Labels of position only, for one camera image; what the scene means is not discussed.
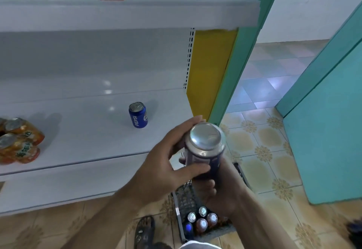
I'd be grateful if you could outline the person's right hand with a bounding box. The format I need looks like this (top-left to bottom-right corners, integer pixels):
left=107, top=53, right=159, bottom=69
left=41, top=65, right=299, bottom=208
left=189, top=156, right=250, bottom=224

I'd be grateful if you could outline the black box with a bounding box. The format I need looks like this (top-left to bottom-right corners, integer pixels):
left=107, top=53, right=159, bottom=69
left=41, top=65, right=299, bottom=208
left=346, top=218, right=362, bottom=249

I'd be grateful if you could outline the person's grey shirt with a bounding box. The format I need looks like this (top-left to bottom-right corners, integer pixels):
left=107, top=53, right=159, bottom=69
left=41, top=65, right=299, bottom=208
left=178, top=240, right=222, bottom=249

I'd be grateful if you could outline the blue pepsi can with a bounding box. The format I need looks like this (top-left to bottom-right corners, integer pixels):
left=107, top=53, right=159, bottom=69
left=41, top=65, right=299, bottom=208
left=128, top=102, right=149, bottom=129
left=184, top=123, right=227, bottom=182

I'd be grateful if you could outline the person's left forearm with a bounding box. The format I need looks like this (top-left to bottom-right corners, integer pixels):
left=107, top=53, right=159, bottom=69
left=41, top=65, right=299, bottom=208
left=62, top=189, right=153, bottom=249

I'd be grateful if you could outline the teal cabinet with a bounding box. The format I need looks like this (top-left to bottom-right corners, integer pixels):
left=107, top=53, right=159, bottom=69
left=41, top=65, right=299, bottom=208
left=276, top=3, right=362, bottom=205

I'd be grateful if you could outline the blue Pepsi can front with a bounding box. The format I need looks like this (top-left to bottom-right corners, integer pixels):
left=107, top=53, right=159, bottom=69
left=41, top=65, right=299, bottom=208
left=128, top=102, right=149, bottom=129

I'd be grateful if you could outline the person's left hand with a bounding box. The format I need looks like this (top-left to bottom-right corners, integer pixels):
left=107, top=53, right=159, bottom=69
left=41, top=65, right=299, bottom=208
left=121, top=116, right=213, bottom=204

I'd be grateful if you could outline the person's right forearm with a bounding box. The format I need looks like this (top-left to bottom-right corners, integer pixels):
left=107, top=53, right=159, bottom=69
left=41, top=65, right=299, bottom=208
left=226, top=195, right=298, bottom=249

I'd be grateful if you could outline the grey plastic crate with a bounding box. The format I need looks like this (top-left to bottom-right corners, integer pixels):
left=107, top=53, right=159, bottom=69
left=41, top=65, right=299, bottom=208
left=172, top=161, right=252, bottom=242

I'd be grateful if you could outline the group of orange cans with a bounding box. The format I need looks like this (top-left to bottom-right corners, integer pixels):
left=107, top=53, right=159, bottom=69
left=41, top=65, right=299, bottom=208
left=0, top=117, right=46, bottom=165

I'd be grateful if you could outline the white metal shelf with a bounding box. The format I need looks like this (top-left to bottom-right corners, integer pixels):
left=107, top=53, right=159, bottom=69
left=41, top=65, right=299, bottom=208
left=0, top=0, right=261, bottom=215

